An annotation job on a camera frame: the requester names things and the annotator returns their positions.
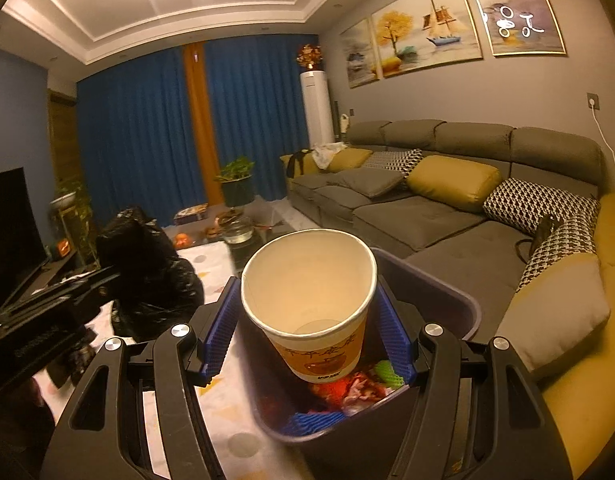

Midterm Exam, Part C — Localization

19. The grey plastic bin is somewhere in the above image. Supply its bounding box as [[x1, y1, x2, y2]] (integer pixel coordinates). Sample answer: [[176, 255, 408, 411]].
[[234, 247, 483, 480]]

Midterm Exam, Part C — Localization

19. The green foam net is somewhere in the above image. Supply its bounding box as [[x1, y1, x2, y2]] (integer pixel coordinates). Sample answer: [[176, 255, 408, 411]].
[[376, 359, 407, 389]]

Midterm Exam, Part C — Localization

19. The white standing air conditioner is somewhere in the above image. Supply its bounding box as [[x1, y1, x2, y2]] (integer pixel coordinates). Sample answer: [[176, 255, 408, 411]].
[[299, 71, 335, 149]]

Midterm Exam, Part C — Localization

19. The blue foam net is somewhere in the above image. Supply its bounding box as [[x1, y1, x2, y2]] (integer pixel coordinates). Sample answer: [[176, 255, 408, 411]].
[[281, 397, 349, 437]]

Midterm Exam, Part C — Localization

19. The white charging cable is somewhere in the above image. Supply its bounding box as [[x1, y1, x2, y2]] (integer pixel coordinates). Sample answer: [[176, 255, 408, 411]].
[[593, 107, 615, 187]]

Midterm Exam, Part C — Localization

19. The flat printed box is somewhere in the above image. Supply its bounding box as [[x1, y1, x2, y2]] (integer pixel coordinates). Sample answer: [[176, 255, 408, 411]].
[[172, 203, 209, 224]]

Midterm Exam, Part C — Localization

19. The wooden door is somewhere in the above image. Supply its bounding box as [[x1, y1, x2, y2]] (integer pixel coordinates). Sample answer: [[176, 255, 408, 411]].
[[46, 88, 79, 192]]

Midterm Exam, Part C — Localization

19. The large yellow cushion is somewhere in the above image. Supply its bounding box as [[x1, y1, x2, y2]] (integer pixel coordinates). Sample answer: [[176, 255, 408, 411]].
[[541, 192, 615, 477]]

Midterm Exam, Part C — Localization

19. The grey plump pillow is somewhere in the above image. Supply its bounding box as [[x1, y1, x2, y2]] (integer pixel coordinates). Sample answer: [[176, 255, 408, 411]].
[[486, 252, 611, 382]]

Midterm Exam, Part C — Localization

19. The low television cabinet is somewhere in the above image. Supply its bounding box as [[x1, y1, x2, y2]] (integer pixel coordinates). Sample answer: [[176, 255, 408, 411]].
[[36, 254, 90, 288]]

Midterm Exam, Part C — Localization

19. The white paper cup orange print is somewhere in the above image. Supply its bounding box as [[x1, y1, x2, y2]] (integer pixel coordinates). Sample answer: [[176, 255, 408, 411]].
[[240, 228, 379, 384]]

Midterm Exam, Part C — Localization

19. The white crumpled cloth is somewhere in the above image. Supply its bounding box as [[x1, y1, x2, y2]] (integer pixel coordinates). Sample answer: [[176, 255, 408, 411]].
[[313, 142, 347, 170]]

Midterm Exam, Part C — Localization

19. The trailing green houseplant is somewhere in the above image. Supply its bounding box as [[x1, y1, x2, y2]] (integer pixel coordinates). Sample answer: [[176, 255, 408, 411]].
[[49, 182, 96, 262]]

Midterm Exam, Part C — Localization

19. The orange curtain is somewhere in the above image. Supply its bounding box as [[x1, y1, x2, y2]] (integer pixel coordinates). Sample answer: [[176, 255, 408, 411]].
[[182, 42, 223, 207]]

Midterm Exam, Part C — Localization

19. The white patterned cloth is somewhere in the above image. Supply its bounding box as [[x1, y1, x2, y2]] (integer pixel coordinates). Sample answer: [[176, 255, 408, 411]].
[[37, 247, 288, 480]]

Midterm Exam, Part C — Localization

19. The potted plant dark pot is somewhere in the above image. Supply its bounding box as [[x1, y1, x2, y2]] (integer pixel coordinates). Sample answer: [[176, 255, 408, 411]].
[[216, 157, 256, 209]]

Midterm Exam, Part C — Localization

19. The person's left forearm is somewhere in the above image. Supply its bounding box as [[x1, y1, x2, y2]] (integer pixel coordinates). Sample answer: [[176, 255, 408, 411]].
[[0, 377, 56, 480]]

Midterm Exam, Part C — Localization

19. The houndstooth throw pillow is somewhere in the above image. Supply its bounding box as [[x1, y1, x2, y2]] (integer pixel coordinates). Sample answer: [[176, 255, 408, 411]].
[[362, 148, 423, 177], [516, 212, 599, 292], [482, 178, 601, 236]]

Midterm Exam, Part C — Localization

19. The grey square cushion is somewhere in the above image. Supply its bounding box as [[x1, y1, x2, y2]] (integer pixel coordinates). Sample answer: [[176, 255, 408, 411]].
[[337, 167, 406, 199]]

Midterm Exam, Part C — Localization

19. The black flat television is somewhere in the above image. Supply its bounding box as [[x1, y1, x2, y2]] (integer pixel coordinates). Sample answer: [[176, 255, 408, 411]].
[[0, 167, 51, 313]]

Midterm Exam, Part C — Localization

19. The black plastic bag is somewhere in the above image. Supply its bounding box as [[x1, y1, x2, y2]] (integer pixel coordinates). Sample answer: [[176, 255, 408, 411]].
[[94, 207, 206, 344]]

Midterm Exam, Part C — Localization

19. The blue curtain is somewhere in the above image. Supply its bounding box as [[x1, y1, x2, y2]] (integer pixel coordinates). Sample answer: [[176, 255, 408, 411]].
[[76, 45, 208, 222], [204, 34, 321, 202]]

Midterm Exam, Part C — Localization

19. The sailboat and tree painting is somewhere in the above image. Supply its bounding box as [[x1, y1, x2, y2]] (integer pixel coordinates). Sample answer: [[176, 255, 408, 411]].
[[371, 0, 483, 80]]

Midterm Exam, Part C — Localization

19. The grey sectional sofa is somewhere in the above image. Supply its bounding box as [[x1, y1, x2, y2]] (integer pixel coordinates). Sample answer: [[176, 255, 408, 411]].
[[279, 119, 615, 391]]

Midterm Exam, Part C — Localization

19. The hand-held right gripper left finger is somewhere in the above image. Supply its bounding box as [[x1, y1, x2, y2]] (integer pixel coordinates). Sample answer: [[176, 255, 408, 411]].
[[40, 276, 242, 480]]

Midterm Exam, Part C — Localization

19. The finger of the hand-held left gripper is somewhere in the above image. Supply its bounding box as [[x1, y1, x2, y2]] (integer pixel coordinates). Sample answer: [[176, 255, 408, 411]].
[[32, 265, 122, 318]]

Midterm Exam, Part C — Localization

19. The glass pot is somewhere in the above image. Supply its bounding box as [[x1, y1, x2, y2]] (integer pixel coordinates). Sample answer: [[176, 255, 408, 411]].
[[222, 219, 256, 244]]

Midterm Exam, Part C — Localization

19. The grey framed painting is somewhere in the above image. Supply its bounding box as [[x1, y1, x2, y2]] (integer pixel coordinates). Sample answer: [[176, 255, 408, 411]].
[[463, 0, 569, 57]]

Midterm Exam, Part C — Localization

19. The black pouch with cable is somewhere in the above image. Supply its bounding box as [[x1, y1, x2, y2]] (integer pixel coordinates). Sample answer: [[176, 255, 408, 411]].
[[516, 214, 561, 257]]

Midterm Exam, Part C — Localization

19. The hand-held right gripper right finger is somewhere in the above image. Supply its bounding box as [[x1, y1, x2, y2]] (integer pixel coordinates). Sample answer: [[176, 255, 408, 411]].
[[376, 284, 574, 480]]

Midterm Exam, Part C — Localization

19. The small grey landscape painting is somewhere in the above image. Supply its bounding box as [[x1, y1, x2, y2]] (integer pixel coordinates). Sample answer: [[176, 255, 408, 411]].
[[339, 18, 381, 90]]

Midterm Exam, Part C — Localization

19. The golden flower decoration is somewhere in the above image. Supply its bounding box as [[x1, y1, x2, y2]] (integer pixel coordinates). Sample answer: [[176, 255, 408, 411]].
[[294, 43, 326, 71]]

